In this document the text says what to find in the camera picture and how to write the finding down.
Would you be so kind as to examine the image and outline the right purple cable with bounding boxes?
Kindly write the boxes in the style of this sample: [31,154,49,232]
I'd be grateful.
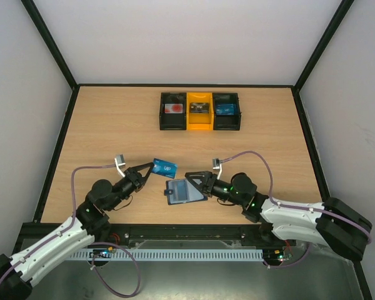
[219,151,373,269]

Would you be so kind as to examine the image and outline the grey slotted cable duct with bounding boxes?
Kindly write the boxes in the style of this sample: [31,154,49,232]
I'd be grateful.
[67,249,263,262]

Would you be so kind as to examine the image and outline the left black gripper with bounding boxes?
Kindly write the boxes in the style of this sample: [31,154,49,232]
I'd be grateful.
[106,162,154,211]

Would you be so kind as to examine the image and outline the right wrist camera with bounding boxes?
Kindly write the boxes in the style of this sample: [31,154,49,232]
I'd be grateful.
[212,158,223,180]

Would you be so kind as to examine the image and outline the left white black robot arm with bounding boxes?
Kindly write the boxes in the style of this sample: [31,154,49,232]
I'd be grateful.
[0,156,154,299]

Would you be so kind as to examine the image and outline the purple cable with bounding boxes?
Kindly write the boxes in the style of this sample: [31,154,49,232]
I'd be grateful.
[0,164,142,296]
[219,151,373,269]

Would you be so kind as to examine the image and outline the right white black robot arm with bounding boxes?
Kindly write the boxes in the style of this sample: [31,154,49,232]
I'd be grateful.
[185,171,372,261]

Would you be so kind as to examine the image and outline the right black bin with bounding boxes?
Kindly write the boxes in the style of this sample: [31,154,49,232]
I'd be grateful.
[212,92,241,131]

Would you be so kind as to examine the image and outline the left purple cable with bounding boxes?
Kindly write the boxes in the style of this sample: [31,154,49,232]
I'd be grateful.
[0,164,142,296]

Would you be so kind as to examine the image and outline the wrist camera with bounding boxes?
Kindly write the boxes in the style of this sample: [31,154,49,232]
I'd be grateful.
[114,154,126,178]
[212,158,223,180]

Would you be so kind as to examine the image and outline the navy blue card holder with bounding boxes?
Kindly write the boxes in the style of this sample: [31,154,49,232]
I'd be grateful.
[164,179,208,206]

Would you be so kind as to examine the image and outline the left black bin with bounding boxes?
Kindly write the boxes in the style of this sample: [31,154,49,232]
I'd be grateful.
[159,92,187,131]

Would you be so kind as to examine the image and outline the black bin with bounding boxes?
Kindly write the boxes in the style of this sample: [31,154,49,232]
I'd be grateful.
[159,92,187,131]
[212,92,241,131]

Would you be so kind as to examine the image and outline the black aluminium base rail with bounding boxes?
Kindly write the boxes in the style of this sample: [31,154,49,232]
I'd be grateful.
[12,221,298,248]

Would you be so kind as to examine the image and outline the red white card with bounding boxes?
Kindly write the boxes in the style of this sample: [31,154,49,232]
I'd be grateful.
[164,103,184,114]

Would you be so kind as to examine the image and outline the yellow middle bin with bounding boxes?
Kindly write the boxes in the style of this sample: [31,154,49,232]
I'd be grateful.
[186,92,214,131]

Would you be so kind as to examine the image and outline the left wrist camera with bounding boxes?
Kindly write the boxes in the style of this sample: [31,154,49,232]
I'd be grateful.
[114,154,126,178]

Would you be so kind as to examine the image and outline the blue VIP card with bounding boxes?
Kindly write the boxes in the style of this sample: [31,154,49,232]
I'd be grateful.
[216,103,236,116]
[151,158,178,179]

